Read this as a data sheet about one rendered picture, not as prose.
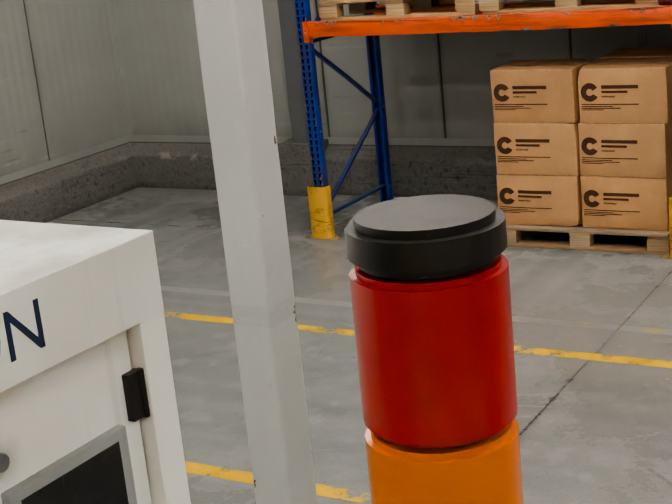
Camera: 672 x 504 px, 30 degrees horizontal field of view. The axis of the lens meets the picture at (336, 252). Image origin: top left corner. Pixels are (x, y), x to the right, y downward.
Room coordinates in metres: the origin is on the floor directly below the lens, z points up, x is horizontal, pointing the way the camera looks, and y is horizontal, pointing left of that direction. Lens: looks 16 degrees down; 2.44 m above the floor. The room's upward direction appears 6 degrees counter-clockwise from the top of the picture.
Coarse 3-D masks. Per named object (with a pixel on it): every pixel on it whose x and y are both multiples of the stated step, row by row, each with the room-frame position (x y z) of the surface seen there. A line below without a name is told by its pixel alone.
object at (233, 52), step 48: (240, 0) 2.92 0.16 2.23; (240, 48) 2.90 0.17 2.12; (240, 96) 2.90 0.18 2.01; (240, 144) 2.91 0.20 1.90; (240, 192) 2.92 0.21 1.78; (240, 240) 2.93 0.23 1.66; (240, 288) 2.94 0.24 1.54; (288, 288) 2.97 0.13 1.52; (240, 336) 2.95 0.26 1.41; (288, 336) 2.95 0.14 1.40; (288, 384) 2.93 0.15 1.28; (288, 432) 2.92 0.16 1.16; (288, 480) 2.90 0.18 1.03
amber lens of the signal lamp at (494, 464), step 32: (384, 448) 0.36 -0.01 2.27; (416, 448) 0.36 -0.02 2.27; (448, 448) 0.36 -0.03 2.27; (480, 448) 0.35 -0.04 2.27; (512, 448) 0.36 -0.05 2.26; (384, 480) 0.36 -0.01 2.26; (416, 480) 0.35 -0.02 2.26; (448, 480) 0.35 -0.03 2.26; (480, 480) 0.35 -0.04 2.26; (512, 480) 0.36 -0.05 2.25
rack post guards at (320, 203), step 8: (312, 192) 9.07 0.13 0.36; (320, 192) 9.03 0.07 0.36; (328, 192) 9.05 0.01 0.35; (312, 200) 9.07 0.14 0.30; (320, 200) 9.04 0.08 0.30; (328, 200) 9.04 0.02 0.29; (312, 208) 9.08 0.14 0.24; (320, 208) 9.04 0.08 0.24; (328, 208) 9.03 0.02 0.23; (312, 216) 9.08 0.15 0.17; (320, 216) 9.05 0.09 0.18; (328, 216) 9.03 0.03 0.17; (312, 224) 9.08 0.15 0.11; (320, 224) 9.05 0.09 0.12; (328, 224) 9.03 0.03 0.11; (312, 232) 9.10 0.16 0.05; (320, 232) 9.05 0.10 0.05; (328, 232) 9.03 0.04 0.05; (664, 256) 7.72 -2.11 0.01
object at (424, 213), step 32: (352, 224) 0.38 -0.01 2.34; (384, 224) 0.36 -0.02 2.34; (416, 224) 0.36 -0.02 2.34; (448, 224) 0.36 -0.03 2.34; (480, 224) 0.36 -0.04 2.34; (352, 256) 0.37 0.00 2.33; (384, 256) 0.35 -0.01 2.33; (416, 256) 0.35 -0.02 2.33; (448, 256) 0.35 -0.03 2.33; (480, 256) 0.36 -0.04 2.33
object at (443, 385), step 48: (384, 288) 0.36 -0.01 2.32; (432, 288) 0.35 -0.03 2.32; (480, 288) 0.35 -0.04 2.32; (384, 336) 0.36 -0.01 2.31; (432, 336) 0.35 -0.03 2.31; (480, 336) 0.35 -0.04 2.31; (384, 384) 0.36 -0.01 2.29; (432, 384) 0.35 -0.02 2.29; (480, 384) 0.35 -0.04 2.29; (384, 432) 0.36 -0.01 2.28; (432, 432) 0.35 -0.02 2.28; (480, 432) 0.35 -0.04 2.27
